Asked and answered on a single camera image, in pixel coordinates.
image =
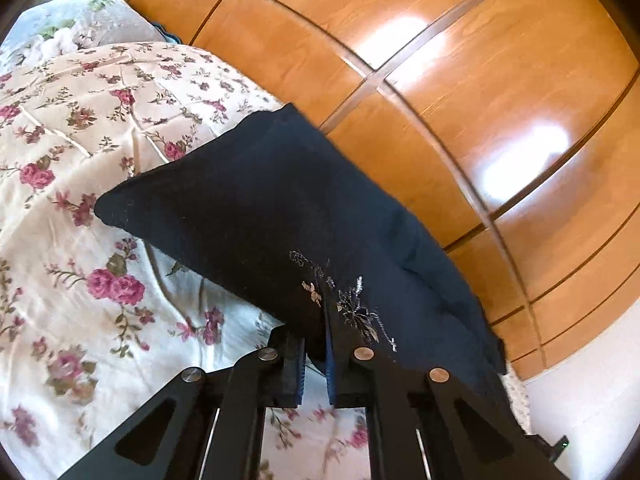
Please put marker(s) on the grey floral pillow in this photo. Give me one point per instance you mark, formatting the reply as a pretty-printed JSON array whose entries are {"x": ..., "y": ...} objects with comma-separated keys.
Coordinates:
[{"x": 59, "y": 27}]

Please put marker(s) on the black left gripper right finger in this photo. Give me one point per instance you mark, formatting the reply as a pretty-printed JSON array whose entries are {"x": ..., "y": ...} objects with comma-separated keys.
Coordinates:
[{"x": 424, "y": 425}]

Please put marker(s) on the floral quilted bedspread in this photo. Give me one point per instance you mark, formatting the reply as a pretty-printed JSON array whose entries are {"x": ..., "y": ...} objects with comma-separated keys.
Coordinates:
[{"x": 94, "y": 321}]

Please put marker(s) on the dark navy embroidered pant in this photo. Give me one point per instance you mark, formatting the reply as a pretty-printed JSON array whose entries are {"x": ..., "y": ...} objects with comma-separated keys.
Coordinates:
[{"x": 274, "y": 213}]

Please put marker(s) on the glossy wooden wardrobe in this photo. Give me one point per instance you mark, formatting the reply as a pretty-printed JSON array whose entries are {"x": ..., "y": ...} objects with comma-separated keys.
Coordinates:
[{"x": 510, "y": 128}]

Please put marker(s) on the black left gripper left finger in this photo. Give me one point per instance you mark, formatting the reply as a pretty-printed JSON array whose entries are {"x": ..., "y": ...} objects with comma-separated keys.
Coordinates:
[{"x": 203, "y": 425}]

